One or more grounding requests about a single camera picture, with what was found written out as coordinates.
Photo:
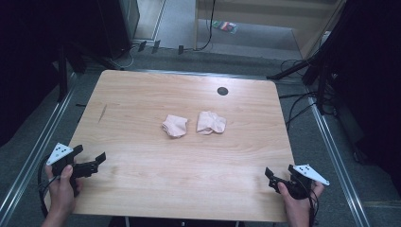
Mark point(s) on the dark cabinet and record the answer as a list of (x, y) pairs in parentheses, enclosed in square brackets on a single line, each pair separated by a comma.
[(116, 25)]

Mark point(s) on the black power plug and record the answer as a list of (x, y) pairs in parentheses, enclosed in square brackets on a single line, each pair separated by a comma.
[(181, 49), (142, 46), (156, 46)]

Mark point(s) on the black metal stand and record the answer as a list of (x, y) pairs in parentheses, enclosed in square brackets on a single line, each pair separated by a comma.
[(318, 72), (62, 72)]

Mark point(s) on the black round table grommet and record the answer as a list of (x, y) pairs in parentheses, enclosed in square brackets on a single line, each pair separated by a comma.
[(222, 91)]

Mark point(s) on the colourful plastic packet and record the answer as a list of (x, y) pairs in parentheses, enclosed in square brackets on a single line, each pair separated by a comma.
[(225, 26)]

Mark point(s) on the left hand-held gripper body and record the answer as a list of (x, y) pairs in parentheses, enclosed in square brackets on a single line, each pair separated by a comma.
[(60, 157)]

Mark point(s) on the pale pink sock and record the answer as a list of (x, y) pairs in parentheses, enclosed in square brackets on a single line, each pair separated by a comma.
[(210, 122), (175, 125)]

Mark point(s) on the light wooden furniture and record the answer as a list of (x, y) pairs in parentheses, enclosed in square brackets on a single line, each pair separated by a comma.
[(252, 12)]

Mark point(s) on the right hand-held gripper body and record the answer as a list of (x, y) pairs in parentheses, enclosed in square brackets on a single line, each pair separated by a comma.
[(301, 181)]

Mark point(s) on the metal floor rail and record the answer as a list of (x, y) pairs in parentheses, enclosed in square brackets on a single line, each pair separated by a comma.
[(34, 151), (337, 160)]

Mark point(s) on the person's right hand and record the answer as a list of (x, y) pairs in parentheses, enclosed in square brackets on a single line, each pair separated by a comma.
[(296, 205)]

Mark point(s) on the person's left hand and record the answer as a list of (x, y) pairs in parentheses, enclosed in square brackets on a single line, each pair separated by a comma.
[(61, 192)]

